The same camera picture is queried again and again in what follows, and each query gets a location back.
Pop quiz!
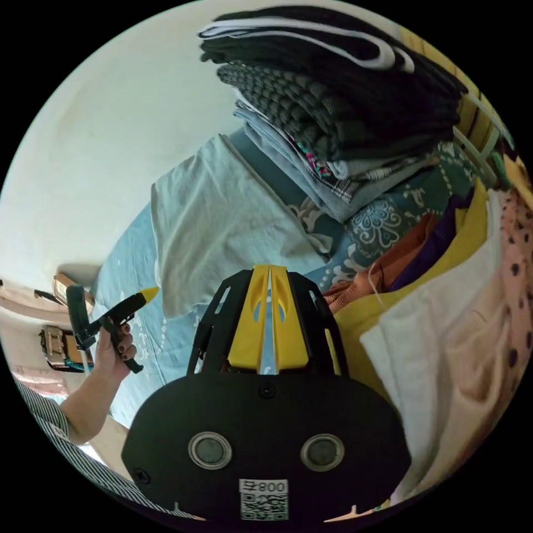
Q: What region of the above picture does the pile of folded clothes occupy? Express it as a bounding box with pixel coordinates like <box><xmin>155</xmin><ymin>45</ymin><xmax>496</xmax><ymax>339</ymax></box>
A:
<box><xmin>197</xmin><ymin>6</ymin><xmax>472</xmax><ymax>223</ymax></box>

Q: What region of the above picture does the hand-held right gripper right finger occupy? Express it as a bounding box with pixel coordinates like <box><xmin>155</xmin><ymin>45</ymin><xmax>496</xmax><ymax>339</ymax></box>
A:
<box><xmin>269</xmin><ymin>266</ymin><xmax>310</xmax><ymax>374</ymax></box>

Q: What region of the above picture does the heap of unfolded clothes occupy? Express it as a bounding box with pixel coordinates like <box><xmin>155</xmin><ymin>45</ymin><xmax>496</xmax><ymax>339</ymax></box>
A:
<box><xmin>323</xmin><ymin>166</ymin><xmax>533</xmax><ymax>507</ymax></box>

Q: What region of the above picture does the bed with blue printed sheet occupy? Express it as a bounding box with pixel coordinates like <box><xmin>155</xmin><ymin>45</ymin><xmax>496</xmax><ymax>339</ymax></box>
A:
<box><xmin>89</xmin><ymin>158</ymin><xmax>492</xmax><ymax>430</ymax></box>

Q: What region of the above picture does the person's left forearm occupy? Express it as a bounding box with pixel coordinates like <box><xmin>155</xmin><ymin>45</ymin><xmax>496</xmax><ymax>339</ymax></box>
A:
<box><xmin>61</xmin><ymin>369</ymin><xmax>127</xmax><ymax>445</ymax></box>

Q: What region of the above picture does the person's left hand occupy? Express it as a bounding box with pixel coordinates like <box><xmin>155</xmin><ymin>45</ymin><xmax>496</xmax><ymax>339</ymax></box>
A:
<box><xmin>95</xmin><ymin>323</ymin><xmax>138</xmax><ymax>383</ymax></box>

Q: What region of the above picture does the pale green pillow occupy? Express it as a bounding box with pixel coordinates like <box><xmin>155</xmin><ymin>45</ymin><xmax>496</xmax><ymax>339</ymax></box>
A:
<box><xmin>150</xmin><ymin>128</ymin><xmax>335</xmax><ymax>319</ymax></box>

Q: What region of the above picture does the person's body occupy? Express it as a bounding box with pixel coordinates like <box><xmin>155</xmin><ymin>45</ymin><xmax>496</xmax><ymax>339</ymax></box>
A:
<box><xmin>11</xmin><ymin>374</ymin><xmax>202</xmax><ymax>522</ymax></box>

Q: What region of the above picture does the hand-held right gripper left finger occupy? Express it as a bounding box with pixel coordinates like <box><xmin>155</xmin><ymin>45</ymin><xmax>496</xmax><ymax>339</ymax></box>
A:
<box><xmin>228</xmin><ymin>266</ymin><xmax>270</xmax><ymax>370</ymax></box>

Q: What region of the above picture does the wall shelf with items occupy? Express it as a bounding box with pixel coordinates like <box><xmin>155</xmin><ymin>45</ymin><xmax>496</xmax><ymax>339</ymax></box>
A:
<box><xmin>38</xmin><ymin>324</ymin><xmax>93</xmax><ymax>374</ymax></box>

